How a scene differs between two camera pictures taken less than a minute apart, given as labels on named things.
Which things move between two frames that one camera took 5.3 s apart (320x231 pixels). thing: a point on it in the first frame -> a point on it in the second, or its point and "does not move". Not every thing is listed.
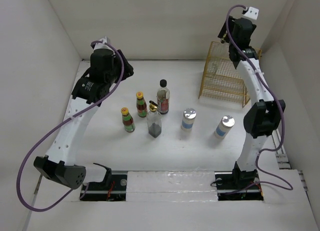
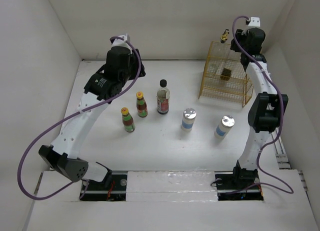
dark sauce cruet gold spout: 154,120 -> 226,74
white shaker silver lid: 189,115 does not move
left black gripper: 128,69 -> 134,60
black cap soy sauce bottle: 163,98 does not move
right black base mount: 238,185 does not move
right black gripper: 231,21 -> 238,34
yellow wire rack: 221,81 does not move
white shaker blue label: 227,122 does not move
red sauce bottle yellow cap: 141,105 does not move
